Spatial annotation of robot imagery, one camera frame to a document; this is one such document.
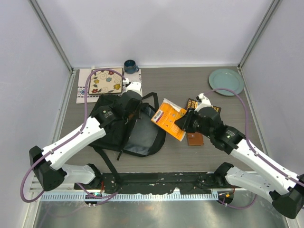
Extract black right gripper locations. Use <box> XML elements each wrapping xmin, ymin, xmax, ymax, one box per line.
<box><xmin>175</xmin><ymin>107</ymin><xmax>213</xmax><ymax>139</ymax></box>

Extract orange paperback book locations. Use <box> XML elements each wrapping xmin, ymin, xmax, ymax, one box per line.
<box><xmin>151</xmin><ymin>98</ymin><xmax>187</xmax><ymax>142</ymax></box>

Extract black comic cover book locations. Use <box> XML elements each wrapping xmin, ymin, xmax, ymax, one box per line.
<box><xmin>185</xmin><ymin>98</ymin><xmax>222</xmax><ymax>113</ymax></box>

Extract black fabric backpack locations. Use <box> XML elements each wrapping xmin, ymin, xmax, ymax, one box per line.
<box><xmin>89</xmin><ymin>92</ymin><xmax>166</xmax><ymax>180</ymax></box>

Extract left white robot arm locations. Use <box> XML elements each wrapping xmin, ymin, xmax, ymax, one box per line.
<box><xmin>29</xmin><ymin>91</ymin><xmax>142</xmax><ymax>191</ymax></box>

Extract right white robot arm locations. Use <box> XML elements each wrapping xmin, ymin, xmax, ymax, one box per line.
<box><xmin>175</xmin><ymin>107</ymin><xmax>304</xmax><ymax>219</ymax></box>

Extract brown leather wallet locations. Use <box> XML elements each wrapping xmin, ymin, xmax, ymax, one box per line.
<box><xmin>187</xmin><ymin>133</ymin><xmax>204</xmax><ymax>146</ymax></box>

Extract square floral ceramic plate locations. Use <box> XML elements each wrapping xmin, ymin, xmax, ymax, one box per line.
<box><xmin>88</xmin><ymin>71</ymin><xmax>123</xmax><ymax>95</ymax></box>

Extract blue ceramic mug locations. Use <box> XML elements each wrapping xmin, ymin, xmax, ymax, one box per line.
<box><xmin>123</xmin><ymin>59</ymin><xmax>139</xmax><ymax>74</ymax></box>

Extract round teal plate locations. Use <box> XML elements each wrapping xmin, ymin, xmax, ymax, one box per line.
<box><xmin>209</xmin><ymin>68</ymin><xmax>245</xmax><ymax>95</ymax></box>

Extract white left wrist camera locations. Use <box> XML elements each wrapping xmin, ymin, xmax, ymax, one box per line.
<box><xmin>123</xmin><ymin>78</ymin><xmax>142</xmax><ymax>95</ymax></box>

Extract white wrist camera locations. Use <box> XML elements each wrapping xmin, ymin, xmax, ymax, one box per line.
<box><xmin>195</xmin><ymin>93</ymin><xmax>212</xmax><ymax>112</ymax></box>
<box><xmin>123</xmin><ymin>78</ymin><xmax>142</xmax><ymax>95</ymax></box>

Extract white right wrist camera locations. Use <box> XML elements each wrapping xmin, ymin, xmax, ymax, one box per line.
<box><xmin>195</xmin><ymin>93</ymin><xmax>212</xmax><ymax>112</ymax></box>

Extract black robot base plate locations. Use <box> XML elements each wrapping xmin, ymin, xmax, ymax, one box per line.
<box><xmin>83</xmin><ymin>172</ymin><xmax>234</xmax><ymax>195</ymax></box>

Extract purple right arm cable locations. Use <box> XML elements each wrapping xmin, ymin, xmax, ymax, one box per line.
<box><xmin>205</xmin><ymin>88</ymin><xmax>304</xmax><ymax>209</ymax></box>

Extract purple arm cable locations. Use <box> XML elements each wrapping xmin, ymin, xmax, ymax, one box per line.
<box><xmin>205</xmin><ymin>88</ymin><xmax>304</xmax><ymax>209</ymax></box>
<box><xmin>20</xmin><ymin>68</ymin><xmax>126</xmax><ymax>206</ymax></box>

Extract white slotted cable duct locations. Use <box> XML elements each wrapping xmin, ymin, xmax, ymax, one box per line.
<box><xmin>40</xmin><ymin>191</ymin><xmax>219</xmax><ymax>202</ymax></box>

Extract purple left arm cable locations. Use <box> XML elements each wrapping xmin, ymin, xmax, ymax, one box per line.
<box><xmin>20</xmin><ymin>68</ymin><xmax>126</xmax><ymax>206</ymax></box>

